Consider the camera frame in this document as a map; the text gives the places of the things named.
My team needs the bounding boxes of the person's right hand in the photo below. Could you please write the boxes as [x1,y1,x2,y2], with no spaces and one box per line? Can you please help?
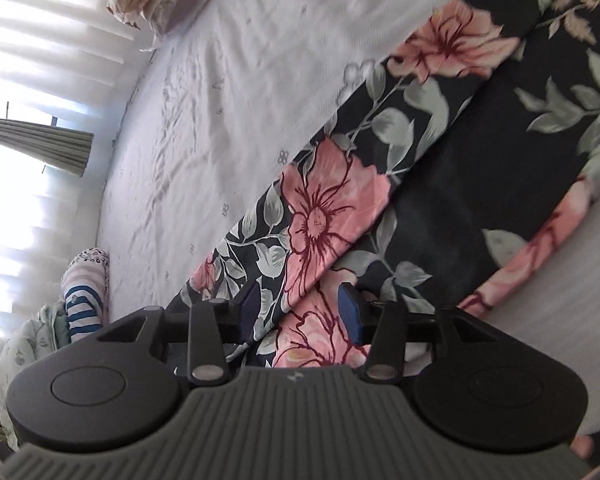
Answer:
[569,434,597,461]

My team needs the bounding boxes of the bed with pale patterned sheet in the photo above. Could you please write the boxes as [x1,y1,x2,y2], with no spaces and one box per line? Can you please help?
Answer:
[95,0,600,436]

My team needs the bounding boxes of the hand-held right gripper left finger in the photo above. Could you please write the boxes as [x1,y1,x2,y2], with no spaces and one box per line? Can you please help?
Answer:
[97,280,263,387]

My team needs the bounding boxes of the pink striped folded cloth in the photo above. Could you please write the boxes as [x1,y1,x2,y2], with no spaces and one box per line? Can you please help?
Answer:
[61,247,112,321]

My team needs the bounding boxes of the green floral folded blanket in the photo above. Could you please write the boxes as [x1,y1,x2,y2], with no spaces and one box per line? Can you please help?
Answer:
[0,302,72,453]

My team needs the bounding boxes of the blue white striped pillow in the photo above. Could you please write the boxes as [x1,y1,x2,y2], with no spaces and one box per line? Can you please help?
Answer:
[64,284,104,344]

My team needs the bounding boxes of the black floral pants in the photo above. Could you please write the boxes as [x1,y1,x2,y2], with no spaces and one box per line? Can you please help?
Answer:
[165,0,600,369]

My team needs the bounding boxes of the green curtain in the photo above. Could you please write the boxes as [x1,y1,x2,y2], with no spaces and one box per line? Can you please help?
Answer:
[0,116,95,177]

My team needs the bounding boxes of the white sheer curtain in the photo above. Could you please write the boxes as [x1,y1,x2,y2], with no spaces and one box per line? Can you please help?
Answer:
[0,0,156,361]

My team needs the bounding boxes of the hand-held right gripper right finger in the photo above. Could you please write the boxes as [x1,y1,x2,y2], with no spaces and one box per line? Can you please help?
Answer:
[338,283,502,387]

